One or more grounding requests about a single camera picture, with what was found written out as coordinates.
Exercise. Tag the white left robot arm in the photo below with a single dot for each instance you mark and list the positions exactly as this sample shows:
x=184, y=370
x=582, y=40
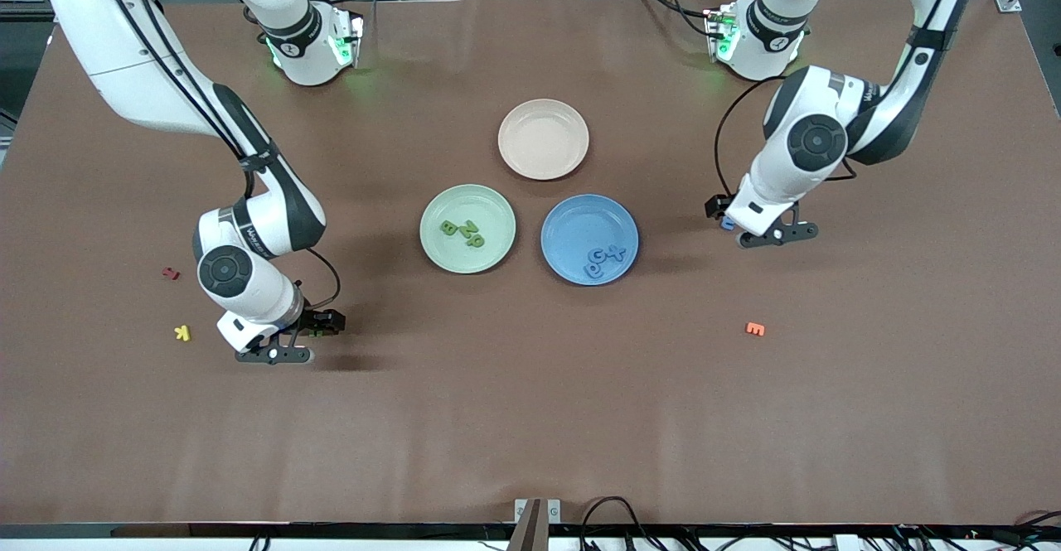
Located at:
x=895, y=112

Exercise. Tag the grey metal bracket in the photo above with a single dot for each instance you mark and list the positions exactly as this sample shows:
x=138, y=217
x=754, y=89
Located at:
x=554, y=508

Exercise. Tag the beige plate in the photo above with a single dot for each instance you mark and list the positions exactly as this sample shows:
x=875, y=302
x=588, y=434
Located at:
x=543, y=138

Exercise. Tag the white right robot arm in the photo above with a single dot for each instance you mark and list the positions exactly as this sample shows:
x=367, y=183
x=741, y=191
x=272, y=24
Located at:
x=124, y=45

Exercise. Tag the blue foam letter G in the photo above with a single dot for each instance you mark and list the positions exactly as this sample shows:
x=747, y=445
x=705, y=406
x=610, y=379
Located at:
x=592, y=253

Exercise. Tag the green foam letter B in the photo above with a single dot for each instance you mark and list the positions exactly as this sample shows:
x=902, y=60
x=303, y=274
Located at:
x=445, y=229

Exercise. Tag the blue plate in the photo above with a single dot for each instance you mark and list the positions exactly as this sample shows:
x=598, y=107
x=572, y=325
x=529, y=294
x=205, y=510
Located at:
x=572, y=228

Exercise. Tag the green foam letter P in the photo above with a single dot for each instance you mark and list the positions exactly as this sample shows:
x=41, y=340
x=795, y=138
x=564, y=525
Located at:
x=477, y=242

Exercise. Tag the orange foam letter E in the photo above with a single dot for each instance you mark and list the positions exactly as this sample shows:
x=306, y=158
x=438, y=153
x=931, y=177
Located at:
x=753, y=329

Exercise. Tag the green foam letter N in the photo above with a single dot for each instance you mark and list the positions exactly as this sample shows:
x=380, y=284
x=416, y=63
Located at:
x=470, y=227

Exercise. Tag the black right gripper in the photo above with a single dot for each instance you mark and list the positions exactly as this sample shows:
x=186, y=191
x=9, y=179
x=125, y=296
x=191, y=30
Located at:
x=318, y=320

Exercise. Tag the brown post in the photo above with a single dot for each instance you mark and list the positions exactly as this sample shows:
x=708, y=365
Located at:
x=529, y=530

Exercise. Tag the blue foam letter X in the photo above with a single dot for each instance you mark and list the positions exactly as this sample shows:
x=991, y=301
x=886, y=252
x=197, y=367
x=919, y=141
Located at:
x=614, y=253

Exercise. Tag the brown table cover sheet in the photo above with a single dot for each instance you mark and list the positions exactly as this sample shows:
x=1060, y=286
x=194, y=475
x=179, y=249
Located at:
x=530, y=410

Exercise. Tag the yellow foam letter K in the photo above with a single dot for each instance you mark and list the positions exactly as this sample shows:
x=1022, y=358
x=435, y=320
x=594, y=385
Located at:
x=182, y=333

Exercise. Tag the green plate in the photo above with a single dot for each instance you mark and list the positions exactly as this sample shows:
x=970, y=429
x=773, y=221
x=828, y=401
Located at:
x=452, y=257

